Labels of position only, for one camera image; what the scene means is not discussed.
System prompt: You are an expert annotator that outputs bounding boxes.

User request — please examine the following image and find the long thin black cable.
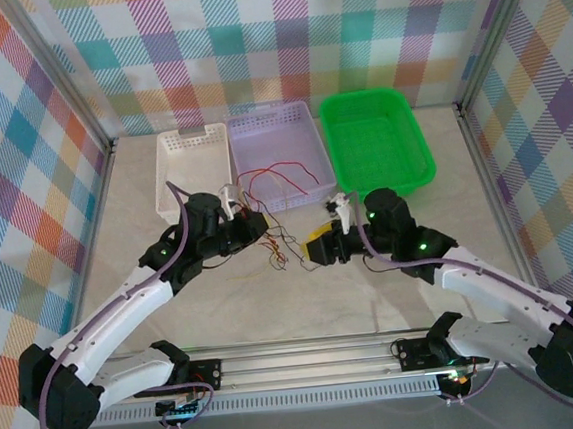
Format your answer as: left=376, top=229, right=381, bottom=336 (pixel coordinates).
left=282, top=224, right=326, bottom=276

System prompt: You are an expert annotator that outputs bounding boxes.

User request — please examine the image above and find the thin red cable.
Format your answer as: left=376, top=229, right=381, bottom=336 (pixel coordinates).
left=235, top=158, right=322, bottom=204
left=261, top=236, right=292, bottom=271

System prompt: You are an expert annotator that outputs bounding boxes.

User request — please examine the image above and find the thin yellow cable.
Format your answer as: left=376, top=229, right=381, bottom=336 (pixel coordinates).
left=226, top=271, right=266, bottom=284

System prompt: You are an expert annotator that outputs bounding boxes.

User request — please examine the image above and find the white plastic basket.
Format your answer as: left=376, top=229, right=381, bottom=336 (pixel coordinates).
left=148, top=121, right=238, bottom=226

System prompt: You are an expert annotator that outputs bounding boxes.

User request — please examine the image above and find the purple plastic basket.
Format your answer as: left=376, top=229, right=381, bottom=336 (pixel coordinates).
left=224, top=97, right=340, bottom=217

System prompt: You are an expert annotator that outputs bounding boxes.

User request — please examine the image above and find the green plastic basket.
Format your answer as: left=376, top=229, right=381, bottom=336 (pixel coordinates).
left=316, top=83, right=440, bottom=205

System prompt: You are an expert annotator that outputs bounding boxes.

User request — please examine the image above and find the right aluminium frame floor beam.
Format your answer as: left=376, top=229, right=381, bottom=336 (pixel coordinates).
left=455, top=97, right=546, bottom=310

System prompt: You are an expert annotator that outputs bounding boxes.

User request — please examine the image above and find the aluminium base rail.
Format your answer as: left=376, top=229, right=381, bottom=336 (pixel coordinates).
left=80, top=320, right=537, bottom=409

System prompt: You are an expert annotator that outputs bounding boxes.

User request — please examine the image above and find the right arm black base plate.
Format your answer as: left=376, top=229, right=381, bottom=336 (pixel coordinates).
left=395, top=336, right=434, bottom=372

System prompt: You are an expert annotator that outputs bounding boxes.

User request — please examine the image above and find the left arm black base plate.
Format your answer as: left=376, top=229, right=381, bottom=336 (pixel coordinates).
left=186, top=358, right=227, bottom=394

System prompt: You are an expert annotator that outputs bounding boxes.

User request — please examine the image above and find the slotted grey cable duct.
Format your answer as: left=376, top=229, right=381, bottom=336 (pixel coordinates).
left=92, top=378, right=447, bottom=429

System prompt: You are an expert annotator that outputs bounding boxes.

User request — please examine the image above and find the right aluminium frame post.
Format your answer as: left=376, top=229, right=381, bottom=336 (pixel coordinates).
left=445, top=0, right=559, bottom=115

